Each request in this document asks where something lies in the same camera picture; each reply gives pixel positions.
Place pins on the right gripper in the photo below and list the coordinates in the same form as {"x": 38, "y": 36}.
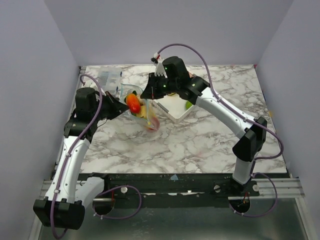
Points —
{"x": 154, "y": 86}

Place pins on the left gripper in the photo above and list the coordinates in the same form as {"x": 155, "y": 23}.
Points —
{"x": 118, "y": 108}

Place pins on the red orange toy mango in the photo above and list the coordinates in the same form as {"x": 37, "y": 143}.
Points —
{"x": 133, "y": 103}

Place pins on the clear zip top bag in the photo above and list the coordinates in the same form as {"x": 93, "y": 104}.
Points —
{"x": 129, "y": 88}

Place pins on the yellow toy lemon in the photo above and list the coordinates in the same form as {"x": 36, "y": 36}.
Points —
{"x": 143, "y": 112}

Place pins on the white perforated plastic basket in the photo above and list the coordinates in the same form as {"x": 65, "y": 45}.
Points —
{"x": 173, "y": 104}

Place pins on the red toy apple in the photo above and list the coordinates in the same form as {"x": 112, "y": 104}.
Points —
{"x": 154, "y": 125}

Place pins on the green toy leek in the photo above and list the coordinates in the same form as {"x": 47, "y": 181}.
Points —
{"x": 134, "y": 92}

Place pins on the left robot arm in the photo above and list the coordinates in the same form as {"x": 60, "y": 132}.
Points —
{"x": 64, "y": 203}

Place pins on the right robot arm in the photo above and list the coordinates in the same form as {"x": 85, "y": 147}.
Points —
{"x": 172, "y": 76}

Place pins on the clear plastic parts box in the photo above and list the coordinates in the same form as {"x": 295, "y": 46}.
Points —
{"x": 109, "y": 76}

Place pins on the green toy starfruit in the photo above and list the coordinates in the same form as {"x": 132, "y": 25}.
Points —
{"x": 188, "y": 105}

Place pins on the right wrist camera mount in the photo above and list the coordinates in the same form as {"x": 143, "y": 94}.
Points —
{"x": 157, "y": 60}

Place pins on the black metal base rail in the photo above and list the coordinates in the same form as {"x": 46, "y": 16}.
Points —
{"x": 180, "y": 190}

